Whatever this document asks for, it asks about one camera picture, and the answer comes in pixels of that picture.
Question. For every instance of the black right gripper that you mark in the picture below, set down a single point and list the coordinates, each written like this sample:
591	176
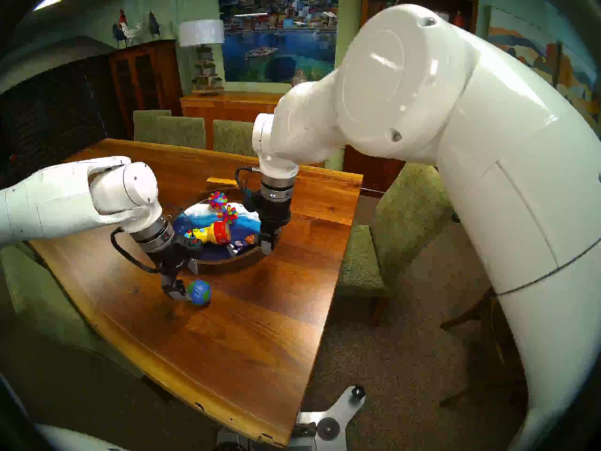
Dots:
273	215

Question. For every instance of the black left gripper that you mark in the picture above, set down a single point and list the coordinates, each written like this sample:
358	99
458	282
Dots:
176	262

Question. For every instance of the small dark doll figurine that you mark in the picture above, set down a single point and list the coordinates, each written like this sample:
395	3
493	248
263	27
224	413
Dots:
251	239

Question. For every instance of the blue green globe ball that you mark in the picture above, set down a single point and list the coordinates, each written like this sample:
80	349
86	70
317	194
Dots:
202	292

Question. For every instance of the multicolour spiky ball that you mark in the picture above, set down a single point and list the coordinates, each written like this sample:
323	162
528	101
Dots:
217	199
228	215

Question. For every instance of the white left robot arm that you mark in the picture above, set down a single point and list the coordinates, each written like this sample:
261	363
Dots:
56	201

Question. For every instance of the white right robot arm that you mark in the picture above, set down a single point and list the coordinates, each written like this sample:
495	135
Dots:
469	126

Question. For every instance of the round wooden blue resin tray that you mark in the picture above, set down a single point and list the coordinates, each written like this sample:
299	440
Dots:
220	258

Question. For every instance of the yellow red toy flashlight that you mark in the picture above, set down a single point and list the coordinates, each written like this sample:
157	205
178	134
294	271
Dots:
211	234

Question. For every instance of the small wooden block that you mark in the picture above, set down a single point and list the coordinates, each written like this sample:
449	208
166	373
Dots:
220	181

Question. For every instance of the green upholstered dining chair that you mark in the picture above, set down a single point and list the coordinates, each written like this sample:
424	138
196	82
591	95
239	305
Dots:
145	126
37	304
232	137
404	210
183	133

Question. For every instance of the light wood sideboard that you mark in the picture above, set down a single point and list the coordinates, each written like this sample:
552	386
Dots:
235	108

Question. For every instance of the tiered wooden plant stand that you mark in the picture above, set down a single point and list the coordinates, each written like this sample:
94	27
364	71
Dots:
206	91

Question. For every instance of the patterned ceramic vase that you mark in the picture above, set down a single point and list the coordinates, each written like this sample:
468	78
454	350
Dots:
298	79

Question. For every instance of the black round knob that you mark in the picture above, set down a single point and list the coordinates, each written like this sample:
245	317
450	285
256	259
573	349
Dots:
358	392

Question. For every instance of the dark wood glass-door cabinet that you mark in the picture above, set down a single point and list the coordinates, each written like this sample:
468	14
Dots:
164	79

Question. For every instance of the white robot torso shell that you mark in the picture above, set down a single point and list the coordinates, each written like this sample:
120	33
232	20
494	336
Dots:
70	440

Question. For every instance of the dark slatted window blind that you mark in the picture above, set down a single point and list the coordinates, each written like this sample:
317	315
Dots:
47	112

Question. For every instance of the white drum lamp shade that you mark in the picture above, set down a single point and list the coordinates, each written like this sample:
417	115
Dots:
201	33

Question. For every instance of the dark bird figurine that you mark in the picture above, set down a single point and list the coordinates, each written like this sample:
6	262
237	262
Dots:
154	26

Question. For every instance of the white rooster figurine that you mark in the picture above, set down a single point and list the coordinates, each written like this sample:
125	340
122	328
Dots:
131	31

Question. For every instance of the blue red rooster figurine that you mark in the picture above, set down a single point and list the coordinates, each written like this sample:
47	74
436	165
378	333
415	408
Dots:
120	32

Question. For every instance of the colourful bird figurine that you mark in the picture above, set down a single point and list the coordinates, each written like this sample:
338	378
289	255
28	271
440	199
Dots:
392	1

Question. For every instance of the red lidded jar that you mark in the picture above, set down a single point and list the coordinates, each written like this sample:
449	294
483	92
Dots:
458	20

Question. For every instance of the ceiling light panel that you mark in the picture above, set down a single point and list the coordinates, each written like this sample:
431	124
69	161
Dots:
49	2

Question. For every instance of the abstract landscape canvas painting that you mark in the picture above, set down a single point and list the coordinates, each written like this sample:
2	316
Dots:
526	41
577	88

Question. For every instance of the grey metal robot base bracket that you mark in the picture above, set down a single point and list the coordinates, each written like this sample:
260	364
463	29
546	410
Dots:
338	410

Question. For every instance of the harbour town wall picture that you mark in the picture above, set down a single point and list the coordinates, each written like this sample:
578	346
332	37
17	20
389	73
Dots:
263	41

